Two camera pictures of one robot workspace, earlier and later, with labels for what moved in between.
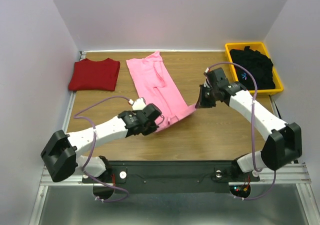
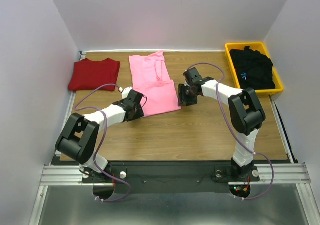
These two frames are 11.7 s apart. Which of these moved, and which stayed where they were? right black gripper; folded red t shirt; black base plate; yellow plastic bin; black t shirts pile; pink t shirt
Moved: pink t shirt; right black gripper
Stayed: black t shirts pile; yellow plastic bin; folded red t shirt; black base plate
